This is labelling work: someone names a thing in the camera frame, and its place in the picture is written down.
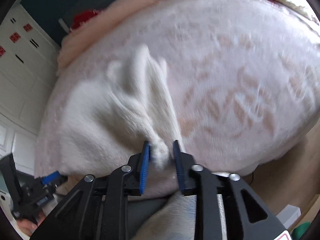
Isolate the green cloth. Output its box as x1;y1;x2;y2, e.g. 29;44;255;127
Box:
292;221;313;240

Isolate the white wardrobe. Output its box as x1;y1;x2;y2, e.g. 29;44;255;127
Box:
0;4;61;171

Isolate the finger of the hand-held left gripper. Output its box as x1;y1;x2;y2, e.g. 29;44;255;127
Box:
41;171;68;185

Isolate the red cloth with white trim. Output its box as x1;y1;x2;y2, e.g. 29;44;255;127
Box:
72;8;104;28

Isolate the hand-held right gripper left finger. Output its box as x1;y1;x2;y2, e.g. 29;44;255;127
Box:
32;141;151;240

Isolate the grey bed rail post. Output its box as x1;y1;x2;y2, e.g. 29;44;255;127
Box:
58;17;70;33

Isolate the peach duvet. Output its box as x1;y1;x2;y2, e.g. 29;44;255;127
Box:
56;0;213;68

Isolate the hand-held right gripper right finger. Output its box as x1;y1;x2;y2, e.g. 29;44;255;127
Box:
173;139;292;240

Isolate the white box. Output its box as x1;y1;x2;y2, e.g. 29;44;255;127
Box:
274;204;302;227

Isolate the person's left hand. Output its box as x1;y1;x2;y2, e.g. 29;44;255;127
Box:
18;217;42;238

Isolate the cream sweater with black hearts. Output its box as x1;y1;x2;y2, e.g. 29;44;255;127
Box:
59;44;186;176

